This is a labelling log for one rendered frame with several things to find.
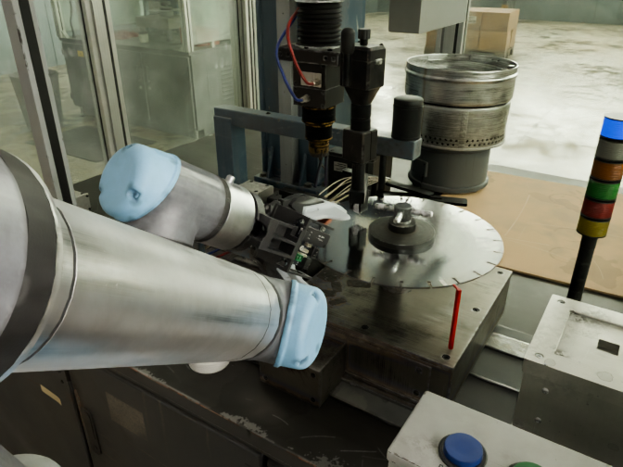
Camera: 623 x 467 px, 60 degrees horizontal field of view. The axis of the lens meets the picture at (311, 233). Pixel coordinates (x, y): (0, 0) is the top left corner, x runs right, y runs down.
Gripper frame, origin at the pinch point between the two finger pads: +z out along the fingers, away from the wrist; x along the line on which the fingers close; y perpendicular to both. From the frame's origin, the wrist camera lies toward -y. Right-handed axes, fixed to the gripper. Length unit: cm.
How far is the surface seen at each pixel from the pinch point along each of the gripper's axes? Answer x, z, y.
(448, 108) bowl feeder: 44, 62, -29
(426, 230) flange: 9.3, 18.9, 3.8
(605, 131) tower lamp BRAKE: 32.6, 21.6, 22.7
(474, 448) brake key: -11.7, -2.9, 31.3
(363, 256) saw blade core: 1.3, 8.9, 1.1
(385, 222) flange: 7.8, 16.5, -2.8
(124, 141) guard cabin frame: 2, 34, -122
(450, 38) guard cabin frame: 75, 86, -54
